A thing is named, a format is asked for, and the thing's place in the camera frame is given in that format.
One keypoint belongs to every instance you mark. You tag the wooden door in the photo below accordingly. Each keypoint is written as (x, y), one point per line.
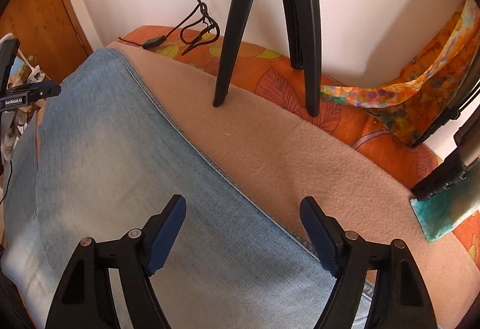
(50, 32)

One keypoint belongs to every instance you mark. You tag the light blue denim jeans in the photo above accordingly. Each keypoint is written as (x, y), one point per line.
(104, 159)

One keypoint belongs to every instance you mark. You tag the colourful orange scarf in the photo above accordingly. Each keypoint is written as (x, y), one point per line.
(411, 103)

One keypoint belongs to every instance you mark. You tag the teal cloth piece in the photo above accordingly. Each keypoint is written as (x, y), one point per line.
(444, 212)

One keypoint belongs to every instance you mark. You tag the orange floral bed sheet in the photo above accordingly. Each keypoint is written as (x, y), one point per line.
(268, 74)

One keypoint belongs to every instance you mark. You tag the beige fleece blanket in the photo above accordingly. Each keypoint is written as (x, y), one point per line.
(277, 159)

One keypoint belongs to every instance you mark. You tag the black ring light tripod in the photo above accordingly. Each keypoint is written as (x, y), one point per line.
(297, 21)

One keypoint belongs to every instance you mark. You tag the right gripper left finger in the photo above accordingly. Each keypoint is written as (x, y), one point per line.
(84, 297)

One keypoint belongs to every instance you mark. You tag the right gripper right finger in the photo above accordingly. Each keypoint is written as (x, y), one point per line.
(400, 297)

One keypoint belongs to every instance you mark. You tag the folded grey metal tripod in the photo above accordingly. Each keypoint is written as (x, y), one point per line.
(458, 147)

